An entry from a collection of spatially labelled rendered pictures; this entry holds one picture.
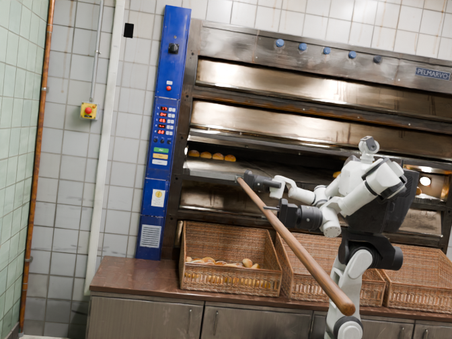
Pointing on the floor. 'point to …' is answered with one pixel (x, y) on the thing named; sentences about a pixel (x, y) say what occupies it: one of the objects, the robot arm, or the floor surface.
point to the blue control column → (177, 25)
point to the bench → (224, 310)
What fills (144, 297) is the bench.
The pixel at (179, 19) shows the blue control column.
